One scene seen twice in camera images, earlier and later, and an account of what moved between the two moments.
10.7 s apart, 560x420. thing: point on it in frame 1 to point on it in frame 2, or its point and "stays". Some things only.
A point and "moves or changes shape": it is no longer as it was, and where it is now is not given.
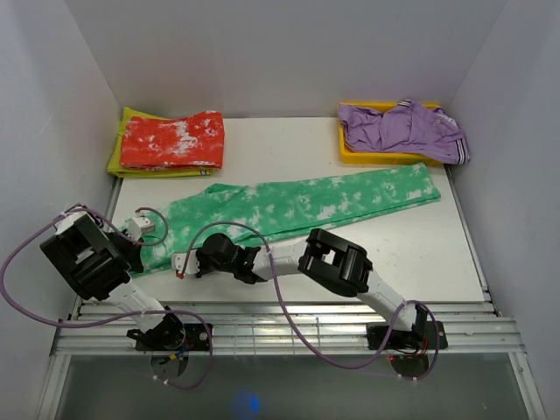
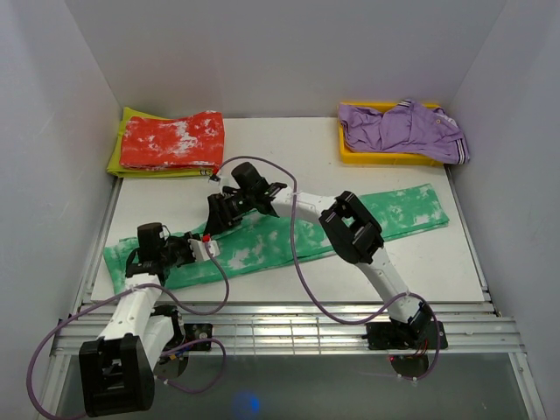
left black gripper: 132,254 to 184,240
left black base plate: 199,337 stays
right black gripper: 202,267 to 217,220
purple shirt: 406,128 stays
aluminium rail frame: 314,327 stays
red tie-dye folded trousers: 153,143 stays
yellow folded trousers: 116,169 stays
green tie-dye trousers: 255,215 moves or changes shape
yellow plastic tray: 358,157 stays
